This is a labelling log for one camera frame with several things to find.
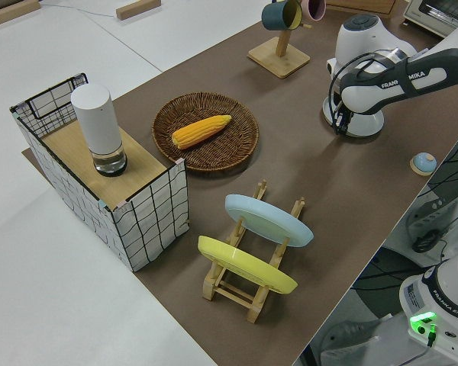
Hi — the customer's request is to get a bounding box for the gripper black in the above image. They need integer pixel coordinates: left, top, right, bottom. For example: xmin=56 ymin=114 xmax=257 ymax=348
xmin=334 ymin=99 xmax=351 ymax=135

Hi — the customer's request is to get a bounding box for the light blue plate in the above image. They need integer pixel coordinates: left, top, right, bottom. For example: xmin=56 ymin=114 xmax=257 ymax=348
xmin=224 ymin=194 xmax=314 ymax=248

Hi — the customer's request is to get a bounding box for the yellow plate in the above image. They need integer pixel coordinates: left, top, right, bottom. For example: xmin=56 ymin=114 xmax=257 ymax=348
xmin=197 ymin=235 xmax=299 ymax=295

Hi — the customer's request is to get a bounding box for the blue dome bell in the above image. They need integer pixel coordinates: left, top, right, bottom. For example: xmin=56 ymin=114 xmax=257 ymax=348
xmin=410 ymin=152 xmax=438 ymax=177

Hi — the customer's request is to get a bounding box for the wooden mug tree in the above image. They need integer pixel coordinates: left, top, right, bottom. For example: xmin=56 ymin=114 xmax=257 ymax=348
xmin=247 ymin=0 xmax=313 ymax=80

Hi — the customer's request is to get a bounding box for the pink mug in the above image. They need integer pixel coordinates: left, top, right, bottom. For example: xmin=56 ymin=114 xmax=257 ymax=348
xmin=303 ymin=0 xmax=328 ymax=21

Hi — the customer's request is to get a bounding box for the brown wicker basket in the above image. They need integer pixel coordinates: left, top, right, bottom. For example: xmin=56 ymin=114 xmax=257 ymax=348
xmin=152 ymin=92 xmax=260 ymax=175

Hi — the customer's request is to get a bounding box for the dark blue mug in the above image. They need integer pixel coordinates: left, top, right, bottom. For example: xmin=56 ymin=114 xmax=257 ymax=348
xmin=260 ymin=0 xmax=303 ymax=31

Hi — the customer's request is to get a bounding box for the white toaster oven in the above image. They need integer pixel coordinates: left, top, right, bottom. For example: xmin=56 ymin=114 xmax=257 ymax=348
xmin=403 ymin=0 xmax=458 ymax=39

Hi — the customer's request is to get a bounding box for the yellow corn cob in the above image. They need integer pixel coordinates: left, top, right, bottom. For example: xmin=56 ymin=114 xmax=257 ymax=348
xmin=171 ymin=114 xmax=232 ymax=150

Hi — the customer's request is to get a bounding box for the wooden dish rack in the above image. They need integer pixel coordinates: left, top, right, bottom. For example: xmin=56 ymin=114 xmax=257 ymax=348
xmin=201 ymin=179 xmax=306 ymax=325

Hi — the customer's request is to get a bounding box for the wooden block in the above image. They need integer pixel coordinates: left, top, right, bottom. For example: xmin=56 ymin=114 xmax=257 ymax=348
xmin=0 ymin=0 xmax=41 ymax=27
xmin=115 ymin=0 xmax=163 ymax=21

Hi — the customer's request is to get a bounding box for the white cylinder bottle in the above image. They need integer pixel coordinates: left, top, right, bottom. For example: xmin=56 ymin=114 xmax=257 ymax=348
xmin=69 ymin=84 xmax=128 ymax=178

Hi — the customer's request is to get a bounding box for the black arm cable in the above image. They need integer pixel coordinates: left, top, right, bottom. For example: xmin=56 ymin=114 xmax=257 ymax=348
xmin=327 ymin=51 xmax=431 ymax=135

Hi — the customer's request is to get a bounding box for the wire grid wooden shelf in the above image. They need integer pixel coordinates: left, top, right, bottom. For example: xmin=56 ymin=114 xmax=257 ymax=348
xmin=9 ymin=72 xmax=192 ymax=273

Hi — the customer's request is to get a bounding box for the black base cable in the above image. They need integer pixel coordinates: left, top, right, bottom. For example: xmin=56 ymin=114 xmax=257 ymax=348
xmin=423 ymin=322 xmax=440 ymax=348

